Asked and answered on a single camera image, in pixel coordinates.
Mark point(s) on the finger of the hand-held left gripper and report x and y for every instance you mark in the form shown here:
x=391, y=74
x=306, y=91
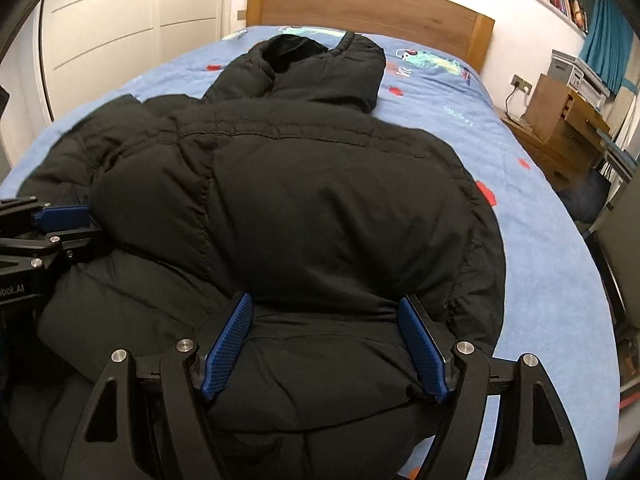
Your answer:
x=60, y=217
x=75, y=245

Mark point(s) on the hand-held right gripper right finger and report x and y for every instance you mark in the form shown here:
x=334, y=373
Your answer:
x=422, y=350

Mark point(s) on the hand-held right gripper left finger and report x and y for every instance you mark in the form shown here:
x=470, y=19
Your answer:
x=230, y=340

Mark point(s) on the black puffer jacket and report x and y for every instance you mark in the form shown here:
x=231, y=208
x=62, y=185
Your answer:
x=300, y=185

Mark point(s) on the bed with blue printed cover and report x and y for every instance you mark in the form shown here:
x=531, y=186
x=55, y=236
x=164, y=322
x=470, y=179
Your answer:
x=525, y=260

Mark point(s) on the white wardrobe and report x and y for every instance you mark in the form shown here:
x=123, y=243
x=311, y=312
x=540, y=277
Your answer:
x=125, y=20

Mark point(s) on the dark bag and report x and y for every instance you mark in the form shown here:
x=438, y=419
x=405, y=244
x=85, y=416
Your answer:
x=585, y=195

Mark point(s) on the wooden nightstand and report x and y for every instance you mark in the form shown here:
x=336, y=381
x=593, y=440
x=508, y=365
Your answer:
x=550, y=160

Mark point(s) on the wooden drawer box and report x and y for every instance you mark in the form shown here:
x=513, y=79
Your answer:
x=550, y=110

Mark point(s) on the grey printer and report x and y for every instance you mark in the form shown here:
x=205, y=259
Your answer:
x=575, y=75

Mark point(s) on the wooden headboard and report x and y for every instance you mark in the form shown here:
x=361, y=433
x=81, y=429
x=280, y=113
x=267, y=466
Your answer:
x=375, y=5

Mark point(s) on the teal curtain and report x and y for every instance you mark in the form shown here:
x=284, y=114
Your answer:
x=607, y=35

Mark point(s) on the wall socket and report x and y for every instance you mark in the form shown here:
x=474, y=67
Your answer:
x=521, y=84

